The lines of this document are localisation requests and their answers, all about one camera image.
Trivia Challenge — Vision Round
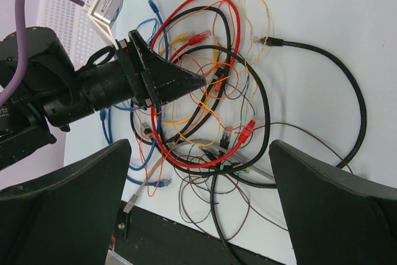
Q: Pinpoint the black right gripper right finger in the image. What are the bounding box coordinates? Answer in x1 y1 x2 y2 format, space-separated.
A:
269 140 396 264

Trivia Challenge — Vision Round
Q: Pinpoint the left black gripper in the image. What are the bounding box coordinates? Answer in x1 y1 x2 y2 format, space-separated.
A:
77 30 207 112

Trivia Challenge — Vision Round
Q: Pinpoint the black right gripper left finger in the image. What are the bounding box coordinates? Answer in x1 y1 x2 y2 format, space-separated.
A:
1 140 131 264

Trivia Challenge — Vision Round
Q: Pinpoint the thin yellow wire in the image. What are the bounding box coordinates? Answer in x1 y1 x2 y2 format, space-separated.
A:
172 0 275 148

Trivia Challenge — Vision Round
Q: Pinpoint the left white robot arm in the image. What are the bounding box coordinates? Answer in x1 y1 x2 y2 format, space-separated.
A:
1 27 207 168

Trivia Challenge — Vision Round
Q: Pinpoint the left white plastic basket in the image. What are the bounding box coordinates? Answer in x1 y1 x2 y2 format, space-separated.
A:
37 0 109 69

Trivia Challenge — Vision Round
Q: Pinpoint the thick blue ethernet cable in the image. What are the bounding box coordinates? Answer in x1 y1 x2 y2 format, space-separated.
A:
99 0 173 189

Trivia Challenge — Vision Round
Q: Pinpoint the grey cable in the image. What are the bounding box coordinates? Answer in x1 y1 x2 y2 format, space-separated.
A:
123 139 277 215

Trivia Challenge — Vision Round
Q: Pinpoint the thick black cable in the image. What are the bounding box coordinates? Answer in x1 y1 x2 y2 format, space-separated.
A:
130 6 368 265

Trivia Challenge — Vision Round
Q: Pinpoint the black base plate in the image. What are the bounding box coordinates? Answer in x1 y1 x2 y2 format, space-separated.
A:
107 205 280 265

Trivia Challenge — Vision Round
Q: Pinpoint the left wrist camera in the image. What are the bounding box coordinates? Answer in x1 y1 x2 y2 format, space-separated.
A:
83 0 123 48

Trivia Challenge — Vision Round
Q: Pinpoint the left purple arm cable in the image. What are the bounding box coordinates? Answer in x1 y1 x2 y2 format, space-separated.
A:
0 0 86 106

